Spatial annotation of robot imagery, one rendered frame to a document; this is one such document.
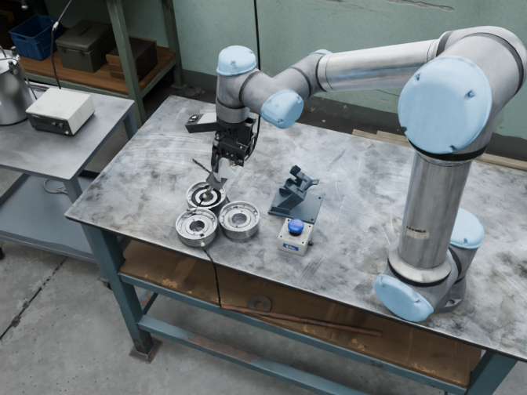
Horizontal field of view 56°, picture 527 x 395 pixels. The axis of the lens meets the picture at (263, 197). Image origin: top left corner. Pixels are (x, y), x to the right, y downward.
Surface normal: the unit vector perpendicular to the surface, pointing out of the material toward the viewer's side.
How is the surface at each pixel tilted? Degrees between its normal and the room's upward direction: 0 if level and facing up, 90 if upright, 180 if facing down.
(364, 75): 86
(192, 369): 0
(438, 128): 82
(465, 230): 7
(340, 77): 86
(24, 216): 0
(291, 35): 90
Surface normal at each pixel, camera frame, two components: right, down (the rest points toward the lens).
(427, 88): -0.68, 0.44
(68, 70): -0.01, -0.70
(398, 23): -0.36, 0.67
